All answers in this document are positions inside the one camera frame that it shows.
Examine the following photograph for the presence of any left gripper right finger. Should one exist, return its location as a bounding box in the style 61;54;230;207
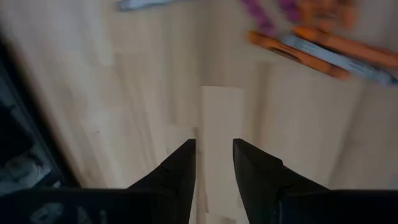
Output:
233;138;330;224

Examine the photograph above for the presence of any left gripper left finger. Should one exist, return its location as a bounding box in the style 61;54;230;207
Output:
127;138;197;224

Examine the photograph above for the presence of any purple crayon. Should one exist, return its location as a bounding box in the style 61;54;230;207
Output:
239;0;278;37
278;0;301;15

